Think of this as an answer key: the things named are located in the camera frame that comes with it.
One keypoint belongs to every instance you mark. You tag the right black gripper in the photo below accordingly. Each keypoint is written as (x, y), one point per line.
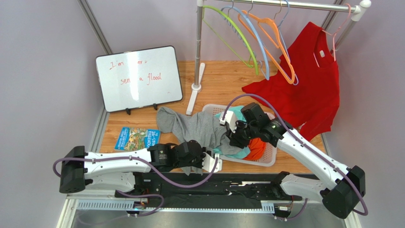
(237, 138)

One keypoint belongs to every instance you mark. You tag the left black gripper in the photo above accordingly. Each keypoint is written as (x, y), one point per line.
(200, 165)

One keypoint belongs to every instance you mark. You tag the grey t shirt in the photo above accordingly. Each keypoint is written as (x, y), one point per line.
(201, 127)

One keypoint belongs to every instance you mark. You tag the light blue wire hanger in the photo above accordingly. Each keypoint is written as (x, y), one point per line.
(296, 79)

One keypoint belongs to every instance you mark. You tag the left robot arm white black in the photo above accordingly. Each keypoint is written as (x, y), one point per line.
(115, 171)

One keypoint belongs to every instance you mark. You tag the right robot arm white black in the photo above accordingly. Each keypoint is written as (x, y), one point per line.
(338, 187)

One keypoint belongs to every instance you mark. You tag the teal t shirt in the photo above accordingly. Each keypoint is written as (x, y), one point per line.
(232, 151)

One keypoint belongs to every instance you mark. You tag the orange t shirt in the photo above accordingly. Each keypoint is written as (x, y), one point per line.
(257, 148)

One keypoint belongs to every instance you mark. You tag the blue plastic notched hanger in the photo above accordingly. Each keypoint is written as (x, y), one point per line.
(264, 64)

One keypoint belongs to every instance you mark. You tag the red t shirt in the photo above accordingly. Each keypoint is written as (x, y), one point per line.
(313, 103)

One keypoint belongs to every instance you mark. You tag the orange hanger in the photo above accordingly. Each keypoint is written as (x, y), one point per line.
(269, 28)

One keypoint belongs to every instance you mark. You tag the green hanger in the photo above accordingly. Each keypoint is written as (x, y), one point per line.
(251, 62)

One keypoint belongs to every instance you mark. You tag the white plastic laundry basket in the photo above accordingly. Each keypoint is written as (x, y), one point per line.
(269, 155)

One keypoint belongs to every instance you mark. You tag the blue treehouse book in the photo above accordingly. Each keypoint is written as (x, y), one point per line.
(133, 139)

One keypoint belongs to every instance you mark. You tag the white dry-erase board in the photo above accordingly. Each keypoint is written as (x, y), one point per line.
(141, 78)

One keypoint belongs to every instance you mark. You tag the metal clothes rack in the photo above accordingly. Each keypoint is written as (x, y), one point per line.
(356, 13)

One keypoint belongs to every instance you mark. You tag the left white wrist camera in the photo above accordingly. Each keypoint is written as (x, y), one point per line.
(212, 164)

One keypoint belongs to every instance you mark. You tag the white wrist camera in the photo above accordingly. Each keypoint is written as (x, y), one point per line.
(212, 164)
(229, 120)

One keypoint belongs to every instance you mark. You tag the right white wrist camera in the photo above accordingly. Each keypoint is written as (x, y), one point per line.
(229, 120)

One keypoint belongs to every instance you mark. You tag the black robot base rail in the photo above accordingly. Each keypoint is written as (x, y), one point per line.
(227, 191)

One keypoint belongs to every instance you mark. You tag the pink wire hanger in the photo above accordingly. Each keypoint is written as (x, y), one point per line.
(333, 38)

